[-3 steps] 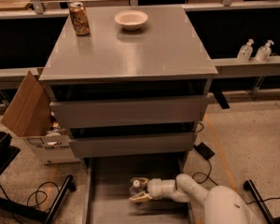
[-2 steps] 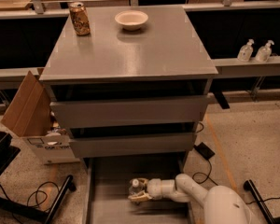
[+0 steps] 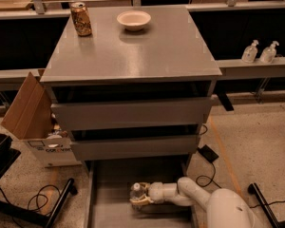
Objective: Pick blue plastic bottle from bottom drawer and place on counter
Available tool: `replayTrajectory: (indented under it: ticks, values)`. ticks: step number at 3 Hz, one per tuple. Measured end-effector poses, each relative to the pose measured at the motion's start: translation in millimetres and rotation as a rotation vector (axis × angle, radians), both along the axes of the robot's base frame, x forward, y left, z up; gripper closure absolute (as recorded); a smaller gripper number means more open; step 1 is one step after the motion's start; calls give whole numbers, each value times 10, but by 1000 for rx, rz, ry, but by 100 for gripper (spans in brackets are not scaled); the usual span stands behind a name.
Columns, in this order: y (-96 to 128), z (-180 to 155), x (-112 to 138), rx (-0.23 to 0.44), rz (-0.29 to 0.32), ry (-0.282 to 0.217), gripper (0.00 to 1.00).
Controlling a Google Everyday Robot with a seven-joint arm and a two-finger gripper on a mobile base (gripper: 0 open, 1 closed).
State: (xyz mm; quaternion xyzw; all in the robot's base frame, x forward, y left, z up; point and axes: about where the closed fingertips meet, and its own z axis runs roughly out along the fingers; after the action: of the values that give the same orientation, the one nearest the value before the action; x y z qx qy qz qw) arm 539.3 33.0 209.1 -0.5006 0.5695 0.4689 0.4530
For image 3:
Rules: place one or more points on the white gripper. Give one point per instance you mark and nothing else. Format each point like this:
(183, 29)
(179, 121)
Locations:
(156, 193)

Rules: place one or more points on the clear plastic water bottle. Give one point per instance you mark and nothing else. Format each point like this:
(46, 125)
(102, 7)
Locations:
(135, 195)

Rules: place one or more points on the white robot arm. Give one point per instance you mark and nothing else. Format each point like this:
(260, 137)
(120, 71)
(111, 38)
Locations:
(224, 208)

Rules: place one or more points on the grey open bottom drawer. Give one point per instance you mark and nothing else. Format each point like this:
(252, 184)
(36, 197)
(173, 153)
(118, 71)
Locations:
(108, 204)

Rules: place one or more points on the grey middle drawer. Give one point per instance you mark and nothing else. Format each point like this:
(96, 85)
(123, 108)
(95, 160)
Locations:
(135, 148)

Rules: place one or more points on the grey top drawer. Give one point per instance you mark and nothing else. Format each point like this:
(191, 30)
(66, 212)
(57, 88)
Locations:
(124, 114)

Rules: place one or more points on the grey drawer cabinet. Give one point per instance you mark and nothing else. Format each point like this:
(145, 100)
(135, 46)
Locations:
(132, 95)

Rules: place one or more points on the left clear pump bottle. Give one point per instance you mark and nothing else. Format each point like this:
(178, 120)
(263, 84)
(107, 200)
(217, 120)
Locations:
(250, 53)

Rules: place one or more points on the clear pump bottle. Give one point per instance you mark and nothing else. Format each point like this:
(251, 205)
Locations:
(250, 53)
(269, 53)

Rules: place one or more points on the right clear pump bottle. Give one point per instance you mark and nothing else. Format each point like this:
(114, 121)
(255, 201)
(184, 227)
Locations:
(269, 53)

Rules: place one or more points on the black power adapter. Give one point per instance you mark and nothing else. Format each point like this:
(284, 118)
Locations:
(208, 153)

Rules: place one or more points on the black stand leg right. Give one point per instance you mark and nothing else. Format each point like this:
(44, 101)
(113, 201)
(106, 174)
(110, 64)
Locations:
(253, 189)

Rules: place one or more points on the open cardboard box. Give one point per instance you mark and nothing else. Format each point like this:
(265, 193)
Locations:
(31, 121)

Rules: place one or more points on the black stand base left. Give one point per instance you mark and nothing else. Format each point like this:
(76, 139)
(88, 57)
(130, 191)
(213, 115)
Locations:
(22, 198)

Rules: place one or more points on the white paper bowl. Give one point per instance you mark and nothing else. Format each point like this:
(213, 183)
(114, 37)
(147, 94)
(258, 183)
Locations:
(133, 20)

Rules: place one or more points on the gold soda can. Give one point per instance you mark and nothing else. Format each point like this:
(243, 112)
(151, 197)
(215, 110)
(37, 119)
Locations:
(80, 18)

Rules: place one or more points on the grey metal rail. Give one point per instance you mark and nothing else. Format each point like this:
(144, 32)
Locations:
(170, 49)

